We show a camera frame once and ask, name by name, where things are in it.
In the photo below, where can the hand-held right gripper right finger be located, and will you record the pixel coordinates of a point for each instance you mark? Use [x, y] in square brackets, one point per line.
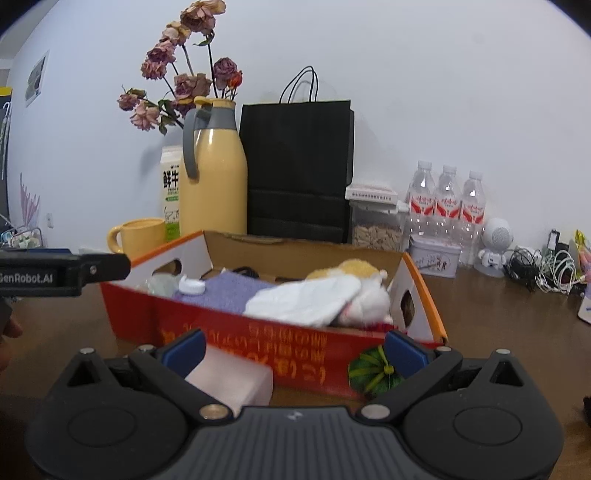
[404, 350]

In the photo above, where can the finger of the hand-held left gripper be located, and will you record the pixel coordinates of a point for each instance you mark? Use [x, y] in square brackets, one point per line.
[108, 267]

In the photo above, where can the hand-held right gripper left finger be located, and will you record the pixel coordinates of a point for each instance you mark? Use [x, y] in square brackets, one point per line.
[184, 350]

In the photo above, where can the small red object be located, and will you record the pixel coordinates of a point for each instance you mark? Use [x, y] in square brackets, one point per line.
[378, 327]

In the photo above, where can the green striped watermelon ball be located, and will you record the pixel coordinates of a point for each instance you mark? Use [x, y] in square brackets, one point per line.
[369, 371]

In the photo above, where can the clear plastic bag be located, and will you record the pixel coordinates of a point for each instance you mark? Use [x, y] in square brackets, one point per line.
[161, 284]

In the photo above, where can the translucent white block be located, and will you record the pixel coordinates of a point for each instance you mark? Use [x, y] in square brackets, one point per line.
[240, 378]

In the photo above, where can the yellow white plush toy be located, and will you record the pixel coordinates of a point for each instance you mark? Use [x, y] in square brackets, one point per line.
[369, 295]

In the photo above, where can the orange cardboard box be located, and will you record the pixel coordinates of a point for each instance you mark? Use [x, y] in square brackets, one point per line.
[277, 341]

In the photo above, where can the person's left hand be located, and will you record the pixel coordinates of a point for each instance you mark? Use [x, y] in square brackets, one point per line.
[10, 328]

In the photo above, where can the yellow mug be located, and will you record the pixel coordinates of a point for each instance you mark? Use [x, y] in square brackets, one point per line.
[143, 237]

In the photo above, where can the white round lid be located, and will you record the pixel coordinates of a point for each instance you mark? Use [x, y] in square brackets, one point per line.
[191, 286]

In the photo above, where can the purple towel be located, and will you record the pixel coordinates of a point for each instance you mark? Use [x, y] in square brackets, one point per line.
[226, 290]

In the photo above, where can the grey tin box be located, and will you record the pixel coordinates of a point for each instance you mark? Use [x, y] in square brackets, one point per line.
[434, 258]

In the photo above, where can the white green milk carton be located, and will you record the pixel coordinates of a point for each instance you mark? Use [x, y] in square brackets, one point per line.
[171, 194]

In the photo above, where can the white cloth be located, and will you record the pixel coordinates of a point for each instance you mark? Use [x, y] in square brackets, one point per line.
[304, 304]

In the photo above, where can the clear seed container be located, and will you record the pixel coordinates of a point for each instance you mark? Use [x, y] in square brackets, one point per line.
[376, 235]

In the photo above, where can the yellow thermos jug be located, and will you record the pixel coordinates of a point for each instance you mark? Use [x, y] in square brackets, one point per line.
[217, 184]

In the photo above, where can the white robot figure speaker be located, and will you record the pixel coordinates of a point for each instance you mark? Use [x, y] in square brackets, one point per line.
[496, 240]

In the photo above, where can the clear water bottle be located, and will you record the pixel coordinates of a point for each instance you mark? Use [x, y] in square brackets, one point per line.
[473, 212]
[449, 207]
[421, 203]

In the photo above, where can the white flat box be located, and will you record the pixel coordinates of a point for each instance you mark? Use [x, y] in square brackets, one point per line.
[371, 193]

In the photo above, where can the purple tissue pack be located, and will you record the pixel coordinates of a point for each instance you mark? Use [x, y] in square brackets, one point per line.
[585, 304]

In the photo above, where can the dried rose bouquet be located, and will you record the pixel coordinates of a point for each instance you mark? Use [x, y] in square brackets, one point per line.
[194, 85]

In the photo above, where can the colourful packets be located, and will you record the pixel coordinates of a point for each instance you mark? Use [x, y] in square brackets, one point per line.
[582, 254]

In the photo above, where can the black paper bag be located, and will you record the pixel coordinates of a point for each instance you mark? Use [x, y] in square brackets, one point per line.
[300, 161]

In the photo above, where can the white wall socket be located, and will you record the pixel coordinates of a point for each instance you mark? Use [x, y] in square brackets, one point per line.
[49, 220]

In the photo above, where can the wall picture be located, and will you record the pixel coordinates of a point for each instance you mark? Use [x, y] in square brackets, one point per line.
[36, 78]

